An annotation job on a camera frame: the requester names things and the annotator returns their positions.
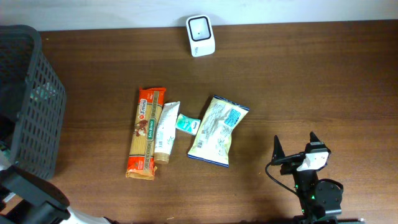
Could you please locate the teal tissue pack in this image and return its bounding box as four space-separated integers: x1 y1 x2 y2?
175 114 201 136

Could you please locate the white shampoo tube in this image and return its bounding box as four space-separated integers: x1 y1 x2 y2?
154 101 180 164

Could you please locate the orange spaghetti packet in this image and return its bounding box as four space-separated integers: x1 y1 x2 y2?
126 87 167 180

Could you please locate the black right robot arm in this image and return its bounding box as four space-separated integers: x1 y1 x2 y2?
265 132 364 224

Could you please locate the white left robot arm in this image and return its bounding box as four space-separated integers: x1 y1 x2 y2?
1 152 117 224

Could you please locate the grey plastic mesh basket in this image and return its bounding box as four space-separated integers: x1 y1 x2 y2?
1 25 67 180

